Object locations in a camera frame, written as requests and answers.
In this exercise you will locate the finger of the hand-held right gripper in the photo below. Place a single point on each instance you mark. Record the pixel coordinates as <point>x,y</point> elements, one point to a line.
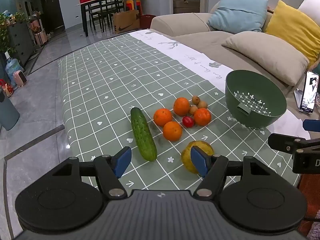
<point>282,142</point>
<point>312,125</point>

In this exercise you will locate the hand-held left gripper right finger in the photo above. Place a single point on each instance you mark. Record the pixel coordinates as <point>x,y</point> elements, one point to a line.
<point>198,161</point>

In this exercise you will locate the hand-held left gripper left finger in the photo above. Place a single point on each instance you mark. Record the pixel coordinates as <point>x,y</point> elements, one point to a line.
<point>122,162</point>

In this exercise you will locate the green cucumber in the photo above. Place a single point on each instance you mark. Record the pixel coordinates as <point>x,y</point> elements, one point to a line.
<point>142,132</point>

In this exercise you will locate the orange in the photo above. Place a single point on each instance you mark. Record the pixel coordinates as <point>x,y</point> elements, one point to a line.
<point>162,117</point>
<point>181,106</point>
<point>172,131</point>
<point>202,117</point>

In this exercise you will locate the red cherry tomato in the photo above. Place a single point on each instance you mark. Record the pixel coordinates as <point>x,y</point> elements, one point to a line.
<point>188,121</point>

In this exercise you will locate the green colander bowl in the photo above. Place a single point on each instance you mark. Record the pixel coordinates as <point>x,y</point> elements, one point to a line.
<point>255,97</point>

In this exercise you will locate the white phone stand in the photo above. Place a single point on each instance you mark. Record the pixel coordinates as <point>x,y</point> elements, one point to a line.
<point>297,96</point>

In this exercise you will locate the smartphone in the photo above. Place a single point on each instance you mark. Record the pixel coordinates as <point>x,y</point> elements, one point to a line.
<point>309,91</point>

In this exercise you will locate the orange fuzzy cloth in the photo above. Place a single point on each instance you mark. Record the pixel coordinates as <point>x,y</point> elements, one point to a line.
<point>311,195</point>

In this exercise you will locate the beige cushion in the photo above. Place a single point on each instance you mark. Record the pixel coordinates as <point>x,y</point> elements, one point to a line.
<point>270,55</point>

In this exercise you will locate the green checked tablecloth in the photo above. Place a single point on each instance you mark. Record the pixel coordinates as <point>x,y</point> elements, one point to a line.
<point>112,80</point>

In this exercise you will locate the yellow cushion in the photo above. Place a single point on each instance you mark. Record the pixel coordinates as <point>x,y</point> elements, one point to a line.
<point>293,27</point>

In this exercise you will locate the white cushion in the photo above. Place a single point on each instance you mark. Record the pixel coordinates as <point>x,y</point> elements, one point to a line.
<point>310,5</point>

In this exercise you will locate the beige sofa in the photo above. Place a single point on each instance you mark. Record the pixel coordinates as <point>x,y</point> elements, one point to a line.
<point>192,38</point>

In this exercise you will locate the grey blue trash bin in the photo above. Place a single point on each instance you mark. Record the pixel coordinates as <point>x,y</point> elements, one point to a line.
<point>7,112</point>

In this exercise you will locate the pink space heater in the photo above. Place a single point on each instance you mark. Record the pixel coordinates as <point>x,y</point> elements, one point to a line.
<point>20,78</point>

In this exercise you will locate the light blue cushion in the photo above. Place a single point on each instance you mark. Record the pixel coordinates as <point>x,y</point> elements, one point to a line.
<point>237,13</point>

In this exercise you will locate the brown paper bag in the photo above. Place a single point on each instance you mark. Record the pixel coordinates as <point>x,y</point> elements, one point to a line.
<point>126,21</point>

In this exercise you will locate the red bin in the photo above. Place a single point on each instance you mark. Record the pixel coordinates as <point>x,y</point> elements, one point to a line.
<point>147,21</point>

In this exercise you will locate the blue water bottle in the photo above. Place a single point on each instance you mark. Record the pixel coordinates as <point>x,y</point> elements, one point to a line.
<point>13,66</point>

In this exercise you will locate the pink suitcase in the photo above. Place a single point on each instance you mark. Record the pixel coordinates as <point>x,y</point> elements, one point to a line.
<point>40,38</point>

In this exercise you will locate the colourful stool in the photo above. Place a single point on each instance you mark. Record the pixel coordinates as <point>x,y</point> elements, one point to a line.
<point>132,5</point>

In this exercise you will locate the dark grey cabinet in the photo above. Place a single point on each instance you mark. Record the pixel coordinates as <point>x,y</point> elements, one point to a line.
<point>21,41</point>

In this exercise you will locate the black dining table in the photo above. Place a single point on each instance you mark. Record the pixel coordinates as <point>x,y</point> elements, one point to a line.
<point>86,6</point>

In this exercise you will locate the black dining chair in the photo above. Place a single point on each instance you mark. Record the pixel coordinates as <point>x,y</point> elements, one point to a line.
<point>106,1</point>

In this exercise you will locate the dark door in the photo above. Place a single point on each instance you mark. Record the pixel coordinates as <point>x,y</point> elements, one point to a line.
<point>52,7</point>

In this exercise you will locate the green houseplant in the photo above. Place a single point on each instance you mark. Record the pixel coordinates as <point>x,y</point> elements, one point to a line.
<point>5,35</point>

